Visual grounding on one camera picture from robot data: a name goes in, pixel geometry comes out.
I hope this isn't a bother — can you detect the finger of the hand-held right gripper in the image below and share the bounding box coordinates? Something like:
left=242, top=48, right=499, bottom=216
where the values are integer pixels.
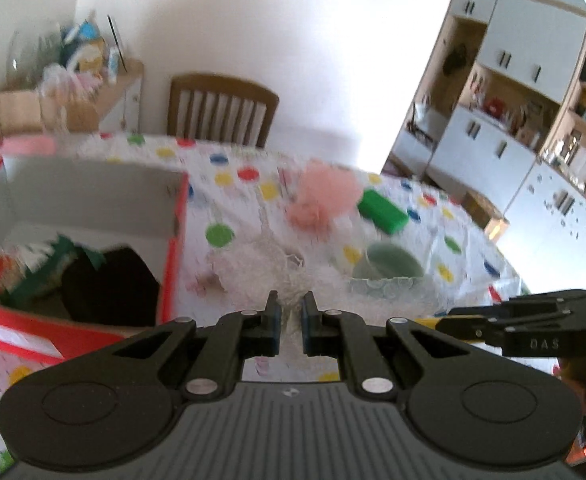
left=434, top=310, right=576, bottom=357
left=447, top=289, right=586, bottom=320

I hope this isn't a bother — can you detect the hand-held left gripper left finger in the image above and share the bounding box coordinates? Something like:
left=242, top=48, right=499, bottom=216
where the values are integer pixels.
left=113, top=290, right=282, bottom=402

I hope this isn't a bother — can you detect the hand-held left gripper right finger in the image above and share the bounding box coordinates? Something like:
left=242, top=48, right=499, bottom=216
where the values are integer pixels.
left=300, top=290, right=474, bottom=402

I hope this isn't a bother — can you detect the pink mesh bath pouf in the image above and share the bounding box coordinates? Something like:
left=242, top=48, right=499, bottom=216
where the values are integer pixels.
left=287, top=160, right=361, bottom=228

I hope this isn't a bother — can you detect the red cardboard box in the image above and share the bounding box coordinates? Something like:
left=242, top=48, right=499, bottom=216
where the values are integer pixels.
left=0, top=137, right=190, bottom=366

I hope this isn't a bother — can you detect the white mesh netting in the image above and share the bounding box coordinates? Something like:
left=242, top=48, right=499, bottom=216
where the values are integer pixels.
left=193, top=205, right=354, bottom=311

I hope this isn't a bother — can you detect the polka dot tablecloth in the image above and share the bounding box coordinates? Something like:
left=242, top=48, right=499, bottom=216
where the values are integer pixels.
left=0, top=132, right=531, bottom=476

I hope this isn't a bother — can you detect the green sponge block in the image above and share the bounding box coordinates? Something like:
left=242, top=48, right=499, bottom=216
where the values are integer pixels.
left=357, top=189, right=410, bottom=235

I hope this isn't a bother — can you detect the black cloth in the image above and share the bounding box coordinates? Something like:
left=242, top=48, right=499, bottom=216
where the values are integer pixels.
left=62, top=246, right=161, bottom=326

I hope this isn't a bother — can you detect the green cloth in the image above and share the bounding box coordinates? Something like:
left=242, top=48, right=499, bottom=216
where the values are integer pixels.
left=0, top=237, right=106, bottom=308

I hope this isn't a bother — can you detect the wooden slatted chair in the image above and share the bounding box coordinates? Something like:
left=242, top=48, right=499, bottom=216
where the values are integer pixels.
left=167, top=74, right=280, bottom=148

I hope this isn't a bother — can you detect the wooden side cabinet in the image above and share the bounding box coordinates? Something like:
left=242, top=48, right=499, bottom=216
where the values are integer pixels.
left=0, top=59, right=144, bottom=141

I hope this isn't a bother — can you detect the pile of bottles and packets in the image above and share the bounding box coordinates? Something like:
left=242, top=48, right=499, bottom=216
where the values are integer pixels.
left=40, top=10, right=128, bottom=106

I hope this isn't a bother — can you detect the large glass jar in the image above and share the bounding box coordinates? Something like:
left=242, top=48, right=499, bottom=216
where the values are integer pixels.
left=7, top=27, right=48, bottom=88

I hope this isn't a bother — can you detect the white and wood wall unit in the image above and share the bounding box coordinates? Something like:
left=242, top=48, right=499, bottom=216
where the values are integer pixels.
left=380, top=0, right=586, bottom=281

